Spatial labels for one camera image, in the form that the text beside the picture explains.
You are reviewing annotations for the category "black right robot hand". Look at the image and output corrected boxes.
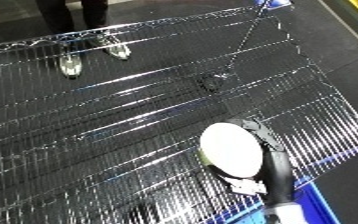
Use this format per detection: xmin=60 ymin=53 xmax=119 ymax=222
xmin=202 ymin=118 xmax=297 ymax=205

